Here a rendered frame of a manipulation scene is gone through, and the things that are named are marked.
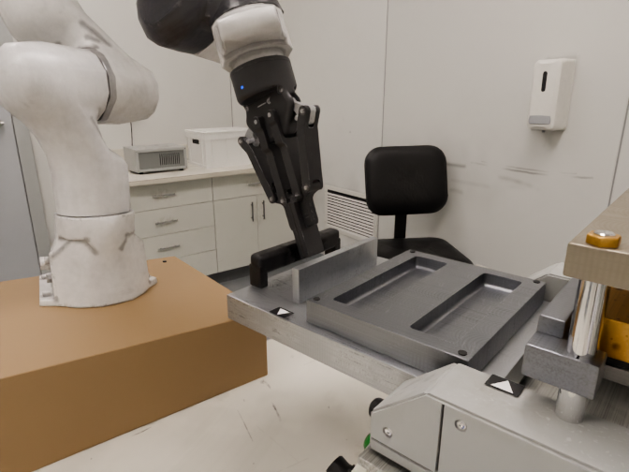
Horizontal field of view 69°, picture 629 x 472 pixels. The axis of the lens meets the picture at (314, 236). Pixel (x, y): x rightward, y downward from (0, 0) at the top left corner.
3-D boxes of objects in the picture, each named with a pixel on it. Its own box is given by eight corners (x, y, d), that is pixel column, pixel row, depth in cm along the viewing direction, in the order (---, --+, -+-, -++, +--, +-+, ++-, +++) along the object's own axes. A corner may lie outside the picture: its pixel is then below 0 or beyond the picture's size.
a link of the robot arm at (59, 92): (-10, 219, 66) (-36, 34, 60) (100, 203, 82) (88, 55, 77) (39, 228, 61) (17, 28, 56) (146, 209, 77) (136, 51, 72)
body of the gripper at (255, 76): (304, 52, 56) (325, 127, 56) (260, 80, 61) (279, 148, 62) (258, 48, 50) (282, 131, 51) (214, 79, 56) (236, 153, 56)
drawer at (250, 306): (557, 336, 51) (569, 270, 48) (476, 448, 35) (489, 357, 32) (343, 271, 69) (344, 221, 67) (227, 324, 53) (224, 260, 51)
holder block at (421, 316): (543, 303, 50) (547, 281, 49) (465, 389, 35) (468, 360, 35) (408, 267, 60) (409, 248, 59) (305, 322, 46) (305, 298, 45)
